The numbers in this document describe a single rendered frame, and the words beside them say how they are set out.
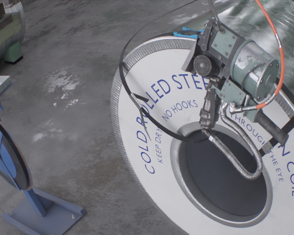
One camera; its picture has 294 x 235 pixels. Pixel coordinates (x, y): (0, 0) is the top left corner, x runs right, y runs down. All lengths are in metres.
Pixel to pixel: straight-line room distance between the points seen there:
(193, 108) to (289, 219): 0.66
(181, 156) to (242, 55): 0.84
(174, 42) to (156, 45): 0.09
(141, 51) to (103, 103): 2.66
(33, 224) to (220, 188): 1.58
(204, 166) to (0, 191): 2.17
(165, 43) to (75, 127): 2.64
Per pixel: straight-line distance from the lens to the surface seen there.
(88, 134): 4.10
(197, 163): 2.12
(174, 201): 2.23
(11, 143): 2.76
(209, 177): 2.17
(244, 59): 1.27
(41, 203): 3.36
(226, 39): 1.32
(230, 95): 1.33
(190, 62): 1.41
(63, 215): 3.29
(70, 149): 4.00
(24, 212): 3.48
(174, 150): 1.98
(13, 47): 6.56
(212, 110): 1.35
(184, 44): 1.63
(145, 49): 1.78
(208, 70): 1.38
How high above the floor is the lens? 1.97
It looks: 28 degrees down
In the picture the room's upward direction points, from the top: 18 degrees counter-clockwise
